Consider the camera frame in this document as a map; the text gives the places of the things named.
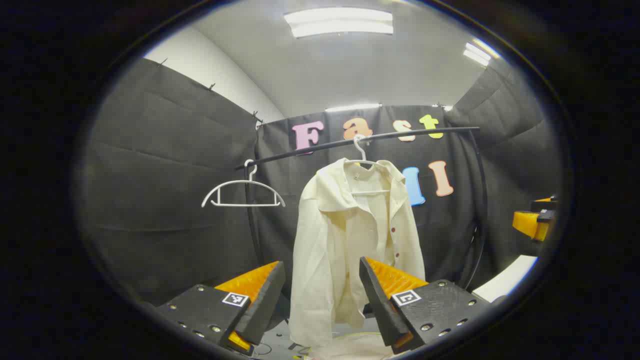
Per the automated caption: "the black backdrop cloth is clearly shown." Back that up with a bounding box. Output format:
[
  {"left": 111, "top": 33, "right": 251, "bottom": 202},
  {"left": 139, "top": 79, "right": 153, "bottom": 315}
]
[{"left": 80, "top": 57, "right": 563, "bottom": 306}]

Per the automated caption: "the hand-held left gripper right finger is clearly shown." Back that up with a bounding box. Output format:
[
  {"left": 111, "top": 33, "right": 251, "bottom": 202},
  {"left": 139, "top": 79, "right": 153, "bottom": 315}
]
[{"left": 359, "top": 256, "right": 493, "bottom": 355}]

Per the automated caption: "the ceiling light strip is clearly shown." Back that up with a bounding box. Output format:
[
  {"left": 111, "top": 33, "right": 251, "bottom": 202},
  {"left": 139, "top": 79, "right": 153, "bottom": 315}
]
[{"left": 325, "top": 103, "right": 382, "bottom": 113}]

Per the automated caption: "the white plastic hanger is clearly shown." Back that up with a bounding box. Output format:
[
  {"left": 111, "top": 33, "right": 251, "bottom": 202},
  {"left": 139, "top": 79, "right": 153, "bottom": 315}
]
[
  {"left": 344, "top": 134, "right": 393, "bottom": 196},
  {"left": 201, "top": 159, "right": 286, "bottom": 208}
]

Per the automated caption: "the small ceiling light panel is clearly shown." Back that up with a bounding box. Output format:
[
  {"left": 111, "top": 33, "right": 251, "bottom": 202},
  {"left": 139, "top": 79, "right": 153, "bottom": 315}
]
[{"left": 462, "top": 39, "right": 501, "bottom": 67}]

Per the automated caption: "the black clothes rack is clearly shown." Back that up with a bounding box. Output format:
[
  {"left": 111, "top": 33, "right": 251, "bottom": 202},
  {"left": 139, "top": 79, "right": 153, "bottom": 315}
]
[{"left": 235, "top": 126, "right": 488, "bottom": 291}]

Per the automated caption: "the cream button shirt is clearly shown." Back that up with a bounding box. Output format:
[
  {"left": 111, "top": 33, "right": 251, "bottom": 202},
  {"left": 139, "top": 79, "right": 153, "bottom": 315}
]
[{"left": 288, "top": 158, "right": 427, "bottom": 348}]

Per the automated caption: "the white box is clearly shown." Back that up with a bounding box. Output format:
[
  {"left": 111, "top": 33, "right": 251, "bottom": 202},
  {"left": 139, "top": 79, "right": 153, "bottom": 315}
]
[{"left": 472, "top": 255, "right": 538, "bottom": 303}]

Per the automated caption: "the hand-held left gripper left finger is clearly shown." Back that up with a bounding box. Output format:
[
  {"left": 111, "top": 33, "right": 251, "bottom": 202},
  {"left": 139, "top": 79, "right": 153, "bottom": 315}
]
[{"left": 155, "top": 260, "right": 287, "bottom": 357}]

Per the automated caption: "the large ceiling light panel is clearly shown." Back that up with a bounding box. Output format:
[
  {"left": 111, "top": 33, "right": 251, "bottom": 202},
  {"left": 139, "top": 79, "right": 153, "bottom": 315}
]
[{"left": 284, "top": 7, "right": 394, "bottom": 39}]

